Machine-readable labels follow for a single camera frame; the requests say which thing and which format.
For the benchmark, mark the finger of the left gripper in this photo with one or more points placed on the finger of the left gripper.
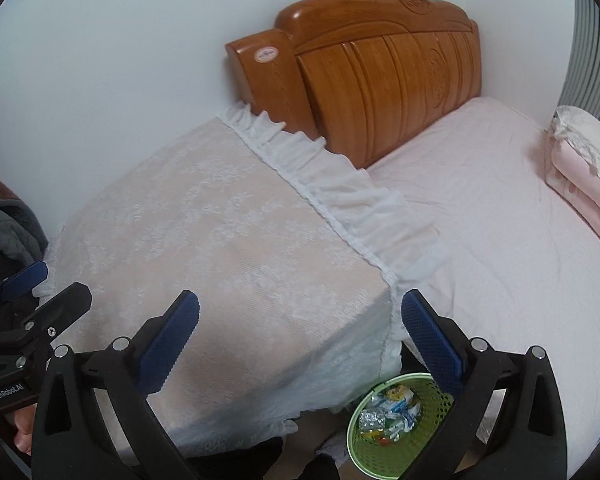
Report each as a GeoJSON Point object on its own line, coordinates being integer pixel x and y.
{"type": "Point", "coordinates": [18, 285]}
{"type": "Point", "coordinates": [47, 322]}

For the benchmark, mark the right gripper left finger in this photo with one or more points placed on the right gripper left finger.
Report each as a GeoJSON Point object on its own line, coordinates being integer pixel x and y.
{"type": "Point", "coordinates": [70, 437]}

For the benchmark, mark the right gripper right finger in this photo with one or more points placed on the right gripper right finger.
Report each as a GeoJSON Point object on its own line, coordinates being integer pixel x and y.
{"type": "Point", "coordinates": [529, 438]}

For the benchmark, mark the white paper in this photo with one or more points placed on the white paper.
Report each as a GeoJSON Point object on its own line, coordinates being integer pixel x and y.
{"type": "Point", "coordinates": [403, 420]}

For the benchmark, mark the silver foil blister pack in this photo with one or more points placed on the silver foil blister pack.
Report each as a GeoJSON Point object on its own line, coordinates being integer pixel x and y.
{"type": "Point", "coordinates": [375, 415]}

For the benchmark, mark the green trash basket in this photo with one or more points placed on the green trash basket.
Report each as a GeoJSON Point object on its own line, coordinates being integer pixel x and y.
{"type": "Point", "coordinates": [381, 458]}

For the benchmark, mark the left hand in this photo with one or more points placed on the left hand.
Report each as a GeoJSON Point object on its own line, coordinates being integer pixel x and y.
{"type": "Point", "coordinates": [24, 423]}

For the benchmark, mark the grey clothing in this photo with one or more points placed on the grey clothing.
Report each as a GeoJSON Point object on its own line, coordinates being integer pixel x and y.
{"type": "Point", "coordinates": [22, 238]}

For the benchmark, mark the lace nightstand cover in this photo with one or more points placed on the lace nightstand cover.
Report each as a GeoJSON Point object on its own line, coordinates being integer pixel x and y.
{"type": "Point", "coordinates": [298, 259]}

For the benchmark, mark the pink folded quilt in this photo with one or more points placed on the pink folded quilt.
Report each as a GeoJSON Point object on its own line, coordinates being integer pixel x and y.
{"type": "Point", "coordinates": [572, 167]}

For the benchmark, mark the grey window curtain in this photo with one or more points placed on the grey window curtain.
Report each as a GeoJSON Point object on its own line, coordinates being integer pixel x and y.
{"type": "Point", "coordinates": [582, 84]}

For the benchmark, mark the wooden headboard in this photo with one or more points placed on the wooden headboard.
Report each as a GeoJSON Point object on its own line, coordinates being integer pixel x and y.
{"type": "Point", "coordinates": [365, 75]}

